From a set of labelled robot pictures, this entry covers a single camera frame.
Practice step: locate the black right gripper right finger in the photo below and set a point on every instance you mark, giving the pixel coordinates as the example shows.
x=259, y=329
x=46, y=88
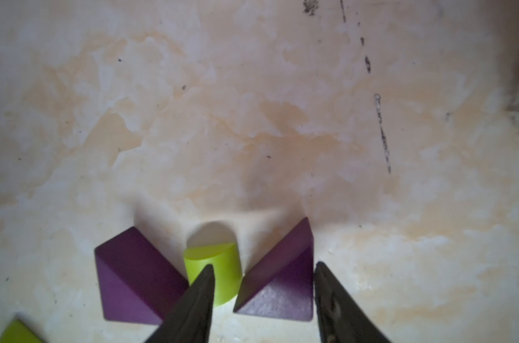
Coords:
x=340, y=319

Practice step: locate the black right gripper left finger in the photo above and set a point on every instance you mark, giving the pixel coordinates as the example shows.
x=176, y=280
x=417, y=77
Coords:
x=191, y=318

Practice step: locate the purple triangle block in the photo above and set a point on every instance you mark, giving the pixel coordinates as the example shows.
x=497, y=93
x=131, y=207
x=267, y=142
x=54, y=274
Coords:
x=280, y=285
x=136, y=283

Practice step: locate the lime green cylinder block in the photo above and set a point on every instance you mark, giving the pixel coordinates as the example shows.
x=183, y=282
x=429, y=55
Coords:
x=226, y=264

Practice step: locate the lime green block left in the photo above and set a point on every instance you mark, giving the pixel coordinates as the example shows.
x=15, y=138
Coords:
x=18, y=332

